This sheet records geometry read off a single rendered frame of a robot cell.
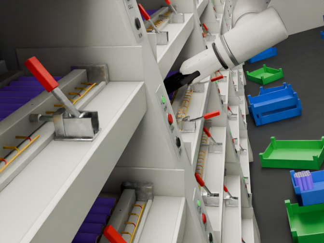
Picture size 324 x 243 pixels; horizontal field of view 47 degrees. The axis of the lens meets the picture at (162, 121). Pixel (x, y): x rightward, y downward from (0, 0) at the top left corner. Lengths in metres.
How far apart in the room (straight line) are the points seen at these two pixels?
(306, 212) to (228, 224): 0.63
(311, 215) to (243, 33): 1.01
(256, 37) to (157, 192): 0.46
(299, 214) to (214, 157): 0.71
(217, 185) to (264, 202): 0.87
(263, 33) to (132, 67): 0.44
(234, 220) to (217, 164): 0.20
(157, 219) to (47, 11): 0.33
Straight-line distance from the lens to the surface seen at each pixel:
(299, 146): 2.20
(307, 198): 1.62
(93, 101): 0.47
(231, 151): 1.35
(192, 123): 0.81
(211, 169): 1.05
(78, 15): 0.54
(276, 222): 1.72
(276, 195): 1.87
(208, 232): 0.71
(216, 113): 0.80
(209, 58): 0.90
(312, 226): 1.67
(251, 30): 0.90
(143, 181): 0.60
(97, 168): 0.35
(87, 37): 0.54
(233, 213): 1.21
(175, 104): 0.91
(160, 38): 0.76
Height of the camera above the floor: 1.07
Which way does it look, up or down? 20 degrees down
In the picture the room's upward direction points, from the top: 19 degrees counter-clockwise
